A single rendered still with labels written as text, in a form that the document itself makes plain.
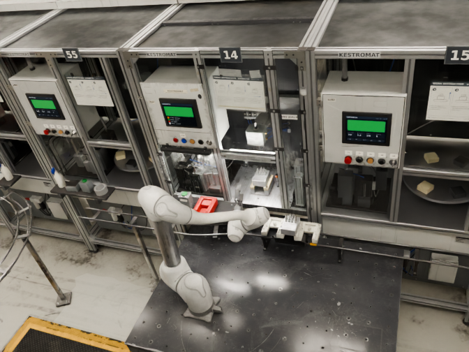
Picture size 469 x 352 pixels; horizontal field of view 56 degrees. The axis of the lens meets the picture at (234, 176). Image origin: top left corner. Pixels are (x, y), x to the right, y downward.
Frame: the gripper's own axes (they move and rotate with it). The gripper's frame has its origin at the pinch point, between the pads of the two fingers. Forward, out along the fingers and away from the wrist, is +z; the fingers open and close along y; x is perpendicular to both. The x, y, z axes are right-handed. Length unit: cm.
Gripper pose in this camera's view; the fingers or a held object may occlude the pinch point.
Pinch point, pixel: (239, 192)
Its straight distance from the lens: 295.1
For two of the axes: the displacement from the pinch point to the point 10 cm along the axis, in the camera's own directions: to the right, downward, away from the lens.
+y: -1.8, -7.5, -6.3
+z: 0.8, -6.5, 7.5
